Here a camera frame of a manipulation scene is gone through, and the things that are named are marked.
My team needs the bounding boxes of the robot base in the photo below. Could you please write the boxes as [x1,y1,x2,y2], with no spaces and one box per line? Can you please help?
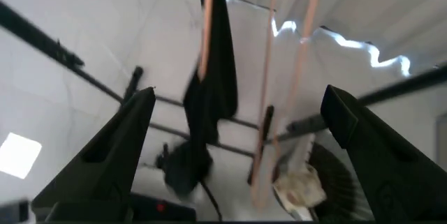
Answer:
[0,192,196,222]

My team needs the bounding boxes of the white laundry basket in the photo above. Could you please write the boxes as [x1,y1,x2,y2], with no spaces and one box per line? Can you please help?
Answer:
[272,133,374,222]

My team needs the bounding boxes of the cream printed garment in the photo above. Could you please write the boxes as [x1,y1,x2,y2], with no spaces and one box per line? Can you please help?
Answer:
[272,163,328,214]

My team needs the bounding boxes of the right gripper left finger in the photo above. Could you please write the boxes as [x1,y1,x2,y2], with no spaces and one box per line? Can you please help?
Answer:
[31,86,156,222]

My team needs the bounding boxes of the white curtain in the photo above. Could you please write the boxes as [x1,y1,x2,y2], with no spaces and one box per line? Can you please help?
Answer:
[142,0,447,78]

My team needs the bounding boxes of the black cable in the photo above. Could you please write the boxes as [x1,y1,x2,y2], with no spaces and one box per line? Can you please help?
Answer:
[200,180,224,222]

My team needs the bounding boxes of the black garment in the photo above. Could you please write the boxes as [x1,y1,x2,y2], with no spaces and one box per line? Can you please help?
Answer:
[183,0,239,148]

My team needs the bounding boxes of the black clothes rack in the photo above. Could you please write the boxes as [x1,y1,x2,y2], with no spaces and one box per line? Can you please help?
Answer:
[0,0,447,186]

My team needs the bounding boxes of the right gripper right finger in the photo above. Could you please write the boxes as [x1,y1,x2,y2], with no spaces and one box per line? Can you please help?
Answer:
[320,84,447,222]

